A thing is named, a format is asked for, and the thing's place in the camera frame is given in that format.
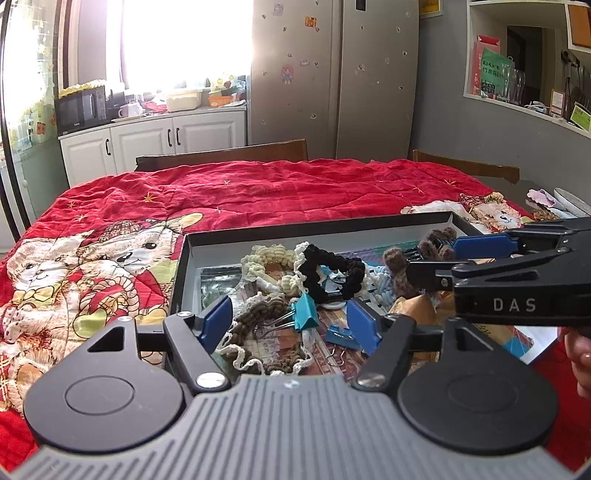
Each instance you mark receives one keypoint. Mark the teal binder clip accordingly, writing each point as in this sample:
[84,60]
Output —
[304,314]

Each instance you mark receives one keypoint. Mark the brown knitted item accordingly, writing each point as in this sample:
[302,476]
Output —
[547,215]

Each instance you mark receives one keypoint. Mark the person's right hand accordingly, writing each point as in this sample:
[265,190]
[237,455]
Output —
[581,355]

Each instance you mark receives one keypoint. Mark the cartoon girl fridge magnet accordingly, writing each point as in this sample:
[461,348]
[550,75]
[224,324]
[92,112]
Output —
[288,74]

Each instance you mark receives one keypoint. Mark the white plastic item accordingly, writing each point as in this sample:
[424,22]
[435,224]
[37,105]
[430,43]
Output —
[572,201]

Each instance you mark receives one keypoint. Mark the beige scrunchie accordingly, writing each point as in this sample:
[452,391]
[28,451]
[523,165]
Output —
[268,256]

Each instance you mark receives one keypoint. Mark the black shallow box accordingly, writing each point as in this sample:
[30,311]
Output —
[332,235]

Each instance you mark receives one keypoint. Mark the black microwave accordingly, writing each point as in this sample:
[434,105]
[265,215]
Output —
[78,110]

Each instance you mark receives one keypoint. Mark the clear drinking glasses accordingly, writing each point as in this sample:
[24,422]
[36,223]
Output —
[515,85]

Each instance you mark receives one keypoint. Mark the brown triangular paper packet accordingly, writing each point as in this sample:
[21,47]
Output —
[415,309]

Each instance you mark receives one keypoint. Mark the green card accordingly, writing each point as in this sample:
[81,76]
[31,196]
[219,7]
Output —
[581,115]

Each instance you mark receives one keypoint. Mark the pink crumpled item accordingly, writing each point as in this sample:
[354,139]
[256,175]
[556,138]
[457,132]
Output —
[542,197]

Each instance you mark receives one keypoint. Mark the red printed blanket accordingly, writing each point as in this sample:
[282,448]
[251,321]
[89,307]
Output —
[277,189]

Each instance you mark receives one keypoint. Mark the orange box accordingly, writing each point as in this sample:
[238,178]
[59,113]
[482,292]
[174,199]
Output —
[224,100]

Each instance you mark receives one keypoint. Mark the white storage container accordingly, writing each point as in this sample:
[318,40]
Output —
[183,101]

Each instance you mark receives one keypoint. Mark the red cloth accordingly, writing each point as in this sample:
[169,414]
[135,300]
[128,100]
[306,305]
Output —
[156,106]

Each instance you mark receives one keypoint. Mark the blue binder clip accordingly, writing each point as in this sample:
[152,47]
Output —
[339,333]

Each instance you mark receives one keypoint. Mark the green gift bag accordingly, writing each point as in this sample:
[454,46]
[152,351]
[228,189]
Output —
[491,78]

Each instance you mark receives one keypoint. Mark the black countertop appliance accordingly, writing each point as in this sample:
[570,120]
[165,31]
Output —
[116,105]

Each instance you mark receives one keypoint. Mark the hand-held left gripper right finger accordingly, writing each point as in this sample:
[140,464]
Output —
[364,327]

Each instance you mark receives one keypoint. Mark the white mug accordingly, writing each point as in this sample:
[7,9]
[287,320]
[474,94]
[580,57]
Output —
[127,110]

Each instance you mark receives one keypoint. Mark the steel refrigerator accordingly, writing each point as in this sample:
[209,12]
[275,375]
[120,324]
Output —
[369,92]

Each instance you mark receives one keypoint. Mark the white cabinet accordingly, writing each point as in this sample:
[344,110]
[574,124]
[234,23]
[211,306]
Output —
[138,138]

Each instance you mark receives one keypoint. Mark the black scrunchie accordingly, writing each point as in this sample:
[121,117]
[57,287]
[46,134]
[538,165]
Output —
[323,256]

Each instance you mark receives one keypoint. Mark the orange fridge magnet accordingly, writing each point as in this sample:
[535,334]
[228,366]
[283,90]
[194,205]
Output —
[311,22]

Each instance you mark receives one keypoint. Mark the light blue scrunchie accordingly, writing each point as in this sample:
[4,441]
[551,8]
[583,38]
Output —
[383,286]

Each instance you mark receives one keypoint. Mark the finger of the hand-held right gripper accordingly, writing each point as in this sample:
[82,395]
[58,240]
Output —
[480,247]
[429,276]

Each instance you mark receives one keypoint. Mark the plush toy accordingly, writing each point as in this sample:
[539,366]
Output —
[224,84]

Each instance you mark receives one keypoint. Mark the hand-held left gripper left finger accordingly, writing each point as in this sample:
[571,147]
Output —
[217,318]

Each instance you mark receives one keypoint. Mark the brown scrunchie with white lace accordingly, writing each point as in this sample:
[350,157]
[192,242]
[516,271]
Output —
[258,311]

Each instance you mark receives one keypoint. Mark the black-framed glass door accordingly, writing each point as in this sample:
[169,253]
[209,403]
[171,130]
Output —
[11,161]

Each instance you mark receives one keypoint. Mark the yellow flowers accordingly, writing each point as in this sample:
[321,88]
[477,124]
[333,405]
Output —
[83,87]

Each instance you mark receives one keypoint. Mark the red gift bag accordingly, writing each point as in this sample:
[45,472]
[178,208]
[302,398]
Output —
[488,45]

